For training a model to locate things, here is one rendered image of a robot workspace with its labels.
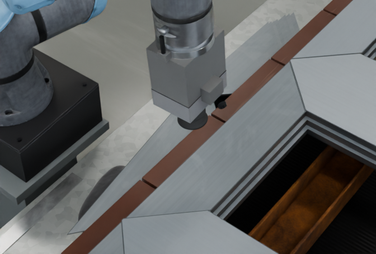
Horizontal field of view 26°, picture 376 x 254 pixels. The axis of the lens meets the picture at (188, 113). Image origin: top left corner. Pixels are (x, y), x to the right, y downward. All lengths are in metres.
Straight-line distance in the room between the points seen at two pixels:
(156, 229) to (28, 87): 0.39
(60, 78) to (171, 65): 0.54
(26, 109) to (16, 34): 0.15
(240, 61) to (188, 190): 0.47
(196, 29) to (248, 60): 0.65
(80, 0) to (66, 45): 1.41
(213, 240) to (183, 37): 0.33
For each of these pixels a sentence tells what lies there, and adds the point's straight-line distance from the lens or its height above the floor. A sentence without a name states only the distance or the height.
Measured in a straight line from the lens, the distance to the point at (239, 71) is 1.61.
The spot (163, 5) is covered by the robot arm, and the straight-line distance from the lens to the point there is 0.96.
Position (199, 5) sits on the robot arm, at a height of 1.21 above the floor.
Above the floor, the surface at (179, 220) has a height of 0.85.
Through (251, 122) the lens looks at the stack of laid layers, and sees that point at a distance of 1.33.
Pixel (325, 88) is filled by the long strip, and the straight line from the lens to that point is 1.40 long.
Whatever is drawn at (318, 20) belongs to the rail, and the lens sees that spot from 1.57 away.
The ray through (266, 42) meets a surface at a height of 0.72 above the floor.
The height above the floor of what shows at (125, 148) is 0.68.
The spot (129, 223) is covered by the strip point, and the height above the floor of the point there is 0.85.
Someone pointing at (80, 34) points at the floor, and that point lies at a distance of 2.84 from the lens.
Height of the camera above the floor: 1.80
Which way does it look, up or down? 45 degrees down
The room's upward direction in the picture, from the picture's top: straight up
